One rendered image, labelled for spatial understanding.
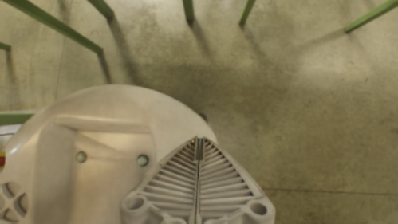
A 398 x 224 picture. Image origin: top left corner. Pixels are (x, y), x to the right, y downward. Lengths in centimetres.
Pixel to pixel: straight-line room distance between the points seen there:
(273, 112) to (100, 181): 68
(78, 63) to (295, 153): 111
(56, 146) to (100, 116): 15
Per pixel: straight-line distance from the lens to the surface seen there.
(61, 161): 52
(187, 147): 17
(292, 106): 79
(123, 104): 38
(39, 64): 110
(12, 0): 65
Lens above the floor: 68
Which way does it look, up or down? 85 degrees down
